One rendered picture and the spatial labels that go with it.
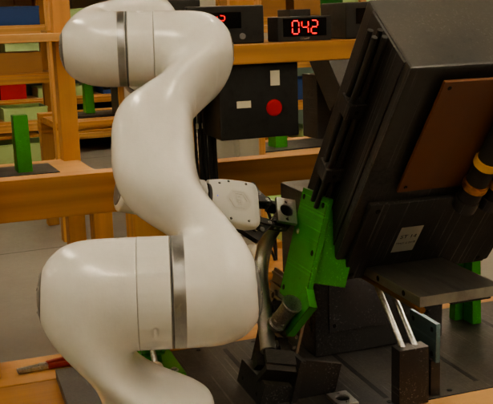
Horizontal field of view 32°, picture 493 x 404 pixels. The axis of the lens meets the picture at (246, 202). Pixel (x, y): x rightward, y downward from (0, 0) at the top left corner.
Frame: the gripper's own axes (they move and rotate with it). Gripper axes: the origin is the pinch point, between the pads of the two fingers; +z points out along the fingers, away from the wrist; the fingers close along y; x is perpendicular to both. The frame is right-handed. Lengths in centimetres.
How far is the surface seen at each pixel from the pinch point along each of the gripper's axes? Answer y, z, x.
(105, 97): 630, 145, 681
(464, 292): -23.4, 23.0, -20.0
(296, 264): -9.7, 3.0, 0.7
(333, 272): -13.1, 8.1, -3.9
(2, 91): 618, 24, 695
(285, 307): -19.5, -0.5, 0.1
